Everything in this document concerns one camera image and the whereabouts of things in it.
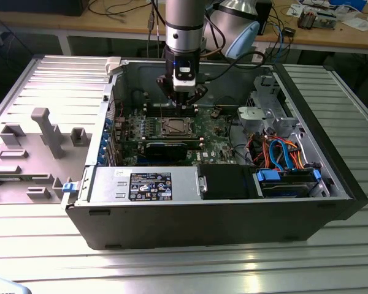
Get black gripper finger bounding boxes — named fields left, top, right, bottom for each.
left=155, top=75, right=185, bottom=118
left=183, top=85, right=209, bottom=118

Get CPU socket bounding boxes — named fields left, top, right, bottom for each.
left=161, top=117, right=192, bottom=137

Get black drive bay cover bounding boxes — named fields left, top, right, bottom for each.
left=198, top=163, right=258, bottom=200

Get green motherboard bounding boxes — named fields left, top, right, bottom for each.
left=109, top=105, right=239, bottom=167

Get grey case latch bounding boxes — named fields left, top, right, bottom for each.
left=105, top=56, right=124, bottom=77

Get silver metal drive cage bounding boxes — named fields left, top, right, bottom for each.
left=236, top=74, right=302, bottom=135

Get wooden workbench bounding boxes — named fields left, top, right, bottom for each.
left=0, top=0, right=368, bottom=56

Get black graphics card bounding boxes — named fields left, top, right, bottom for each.
left=145, top=140, right=189, bottom=161

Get blue card retention clips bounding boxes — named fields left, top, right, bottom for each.
left=98, top=118, right=112, bottom=167

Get tall black box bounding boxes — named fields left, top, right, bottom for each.
left=257, top=0, right=274, bottom=37

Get silver power supply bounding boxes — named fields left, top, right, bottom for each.
left=91, top=166, right=201, bottom=203

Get copper wound transformer device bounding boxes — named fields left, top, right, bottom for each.
left=296, top=8, right=337, bottom=31

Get hard disk in blue carrier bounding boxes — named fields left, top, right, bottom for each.
left=255, top=168, right=323, bottom=200

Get black and grey PC case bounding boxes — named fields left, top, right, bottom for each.
left=61, top=56, right=368, bottom=251

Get blue case latch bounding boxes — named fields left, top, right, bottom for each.
left=62, top=182, right=81, bottom=195

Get black flat device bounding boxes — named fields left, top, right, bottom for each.
left=0, top=0, right=87, bottom=17

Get grey parts rack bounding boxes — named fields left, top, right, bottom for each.
left=0, top=107, right=92, bottom=205

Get white papers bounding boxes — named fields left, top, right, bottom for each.
left=340, top=17, right=368, bottom=32

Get blue box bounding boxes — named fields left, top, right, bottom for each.
left=329, top=0, right=368, bottom=9

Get pale blue teach pendant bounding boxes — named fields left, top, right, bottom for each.
left=0, top=276, right=32, bottom=294

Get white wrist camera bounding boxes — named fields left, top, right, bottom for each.
left=172, top=62, right=197, bottom=92

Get thin black cable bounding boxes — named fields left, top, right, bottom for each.
left=215, top=96, right=243, bottom=111

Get thin red wire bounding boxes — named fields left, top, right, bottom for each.
left=115, top=100, right=126, bottom=120

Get blue data cable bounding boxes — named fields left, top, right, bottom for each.
left=268, top=138, right=296, bottom=172

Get orange wire bundle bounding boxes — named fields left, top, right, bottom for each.
left=251, top=134, right=305, bottom=171

